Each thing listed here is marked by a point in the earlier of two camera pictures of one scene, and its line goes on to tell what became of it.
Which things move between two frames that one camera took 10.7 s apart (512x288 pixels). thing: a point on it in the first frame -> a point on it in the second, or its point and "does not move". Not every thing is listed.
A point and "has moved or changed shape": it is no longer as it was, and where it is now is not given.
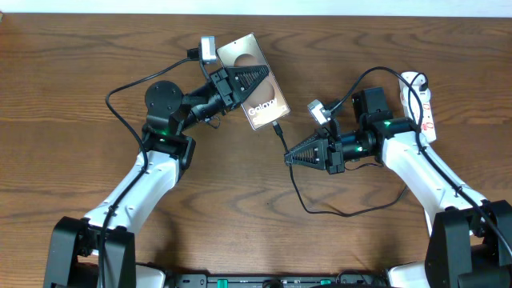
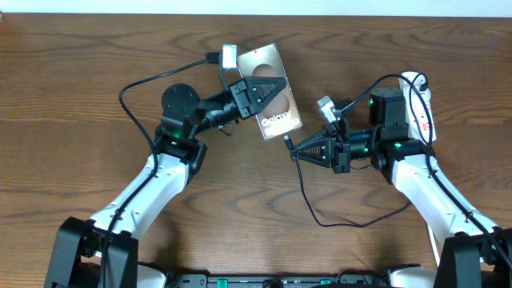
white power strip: [418, 105] does not move
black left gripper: [223, 81] -> [241, 94]
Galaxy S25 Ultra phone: [266, 102] has moved or changed shape
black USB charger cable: [424, 86] -> [290, 145]
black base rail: [278, 281] does not move
